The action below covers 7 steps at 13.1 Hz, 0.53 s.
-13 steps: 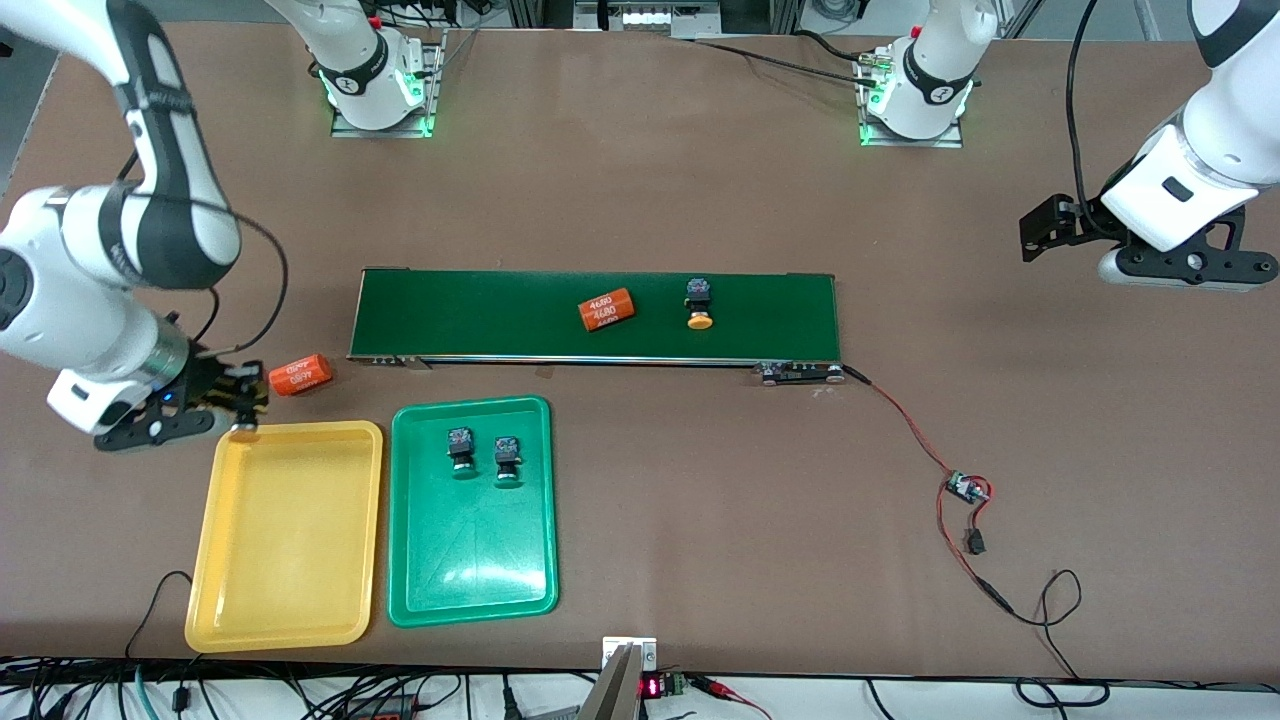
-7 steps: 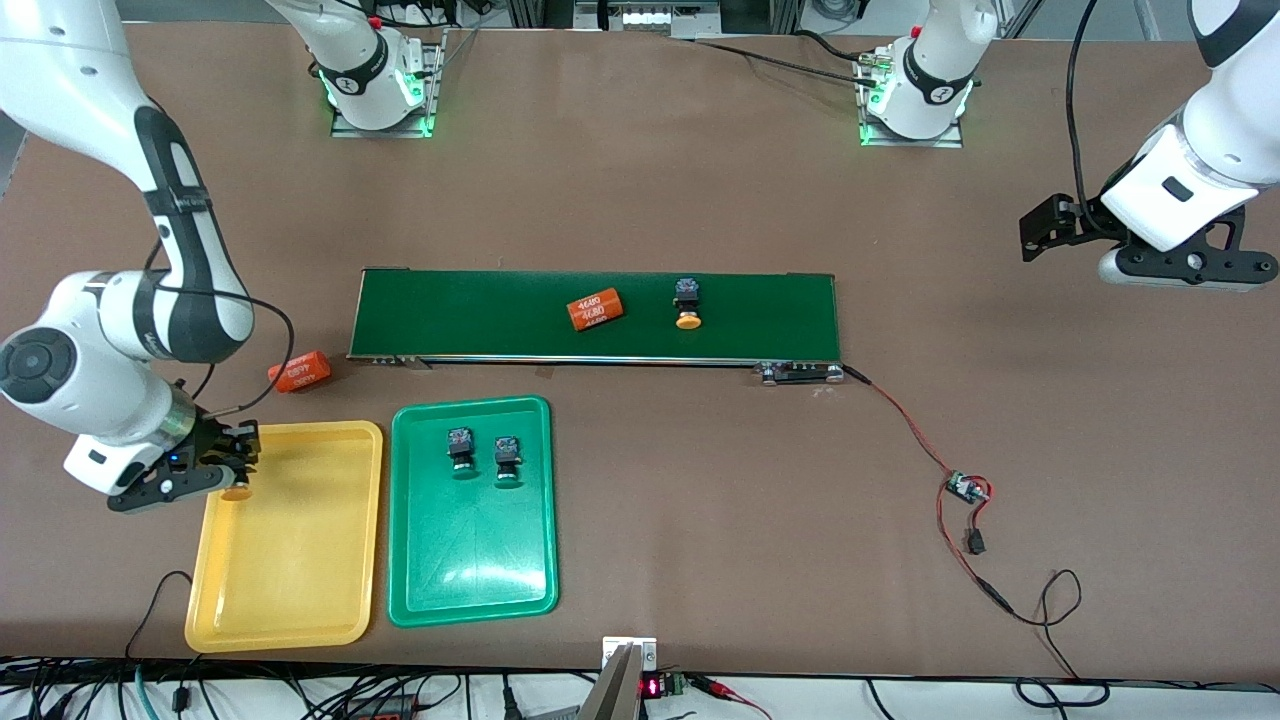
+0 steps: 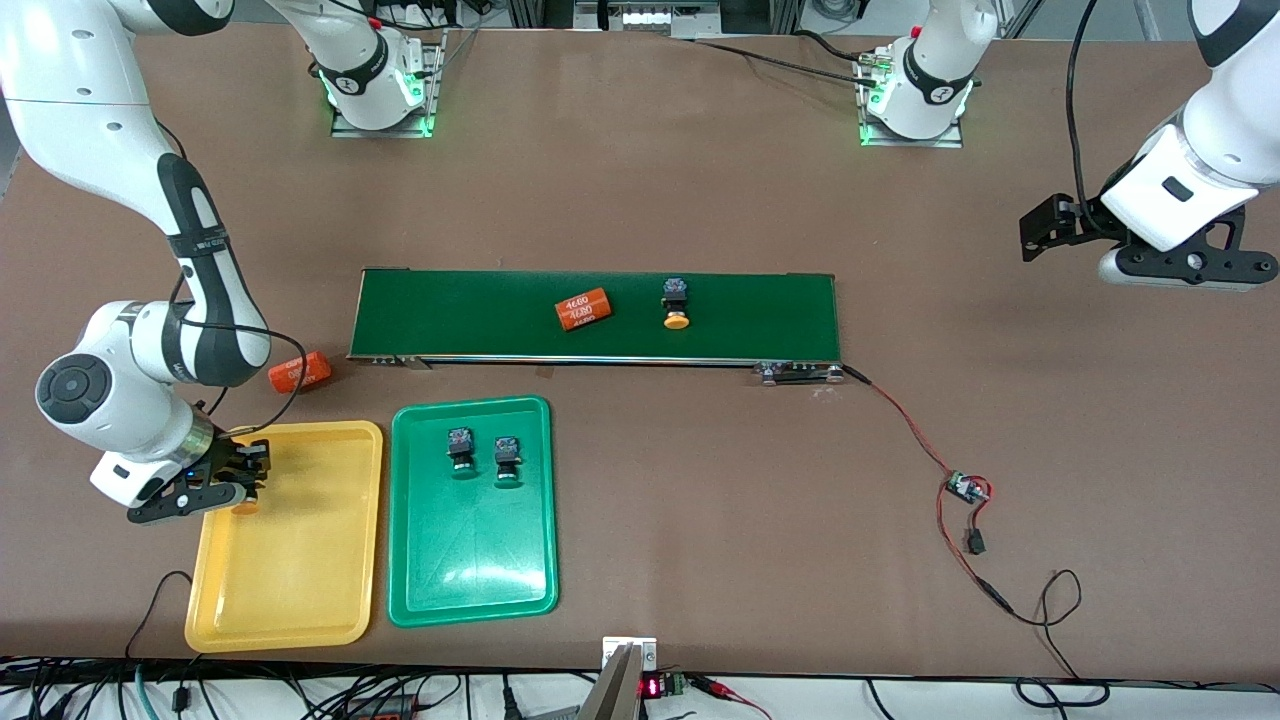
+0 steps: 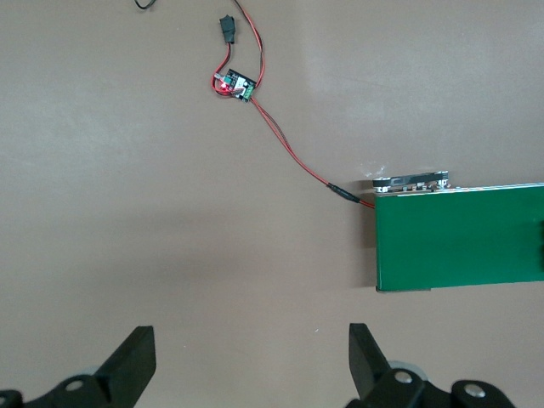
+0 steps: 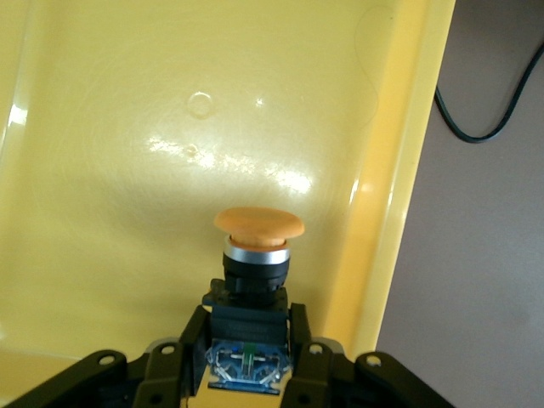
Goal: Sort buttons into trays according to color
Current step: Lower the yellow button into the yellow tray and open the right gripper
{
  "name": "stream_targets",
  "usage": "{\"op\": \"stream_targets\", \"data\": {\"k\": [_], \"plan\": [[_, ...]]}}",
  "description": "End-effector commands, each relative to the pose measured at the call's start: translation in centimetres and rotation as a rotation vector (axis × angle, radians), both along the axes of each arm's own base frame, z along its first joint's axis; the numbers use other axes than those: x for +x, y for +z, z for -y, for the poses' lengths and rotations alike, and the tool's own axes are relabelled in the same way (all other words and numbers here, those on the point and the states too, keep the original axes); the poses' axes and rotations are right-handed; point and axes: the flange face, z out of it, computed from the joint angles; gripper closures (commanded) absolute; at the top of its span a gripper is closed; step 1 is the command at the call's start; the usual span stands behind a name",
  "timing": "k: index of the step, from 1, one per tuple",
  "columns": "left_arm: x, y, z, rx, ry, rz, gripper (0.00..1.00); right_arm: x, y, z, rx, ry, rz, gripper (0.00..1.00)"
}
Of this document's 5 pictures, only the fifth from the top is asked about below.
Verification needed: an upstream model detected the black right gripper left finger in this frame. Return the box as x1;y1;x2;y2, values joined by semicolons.
0;303;213;408

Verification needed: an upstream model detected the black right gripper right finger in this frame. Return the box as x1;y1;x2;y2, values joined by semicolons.
280;302;456;408

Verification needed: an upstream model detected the yellow mushroom push button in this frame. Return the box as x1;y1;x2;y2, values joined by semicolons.
201;207;307;394

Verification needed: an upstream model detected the yellow plastic tray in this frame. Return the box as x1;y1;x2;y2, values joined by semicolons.
0;0;458;383

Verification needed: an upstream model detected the thin black curved cable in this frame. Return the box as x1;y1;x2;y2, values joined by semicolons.
433;42;544;145

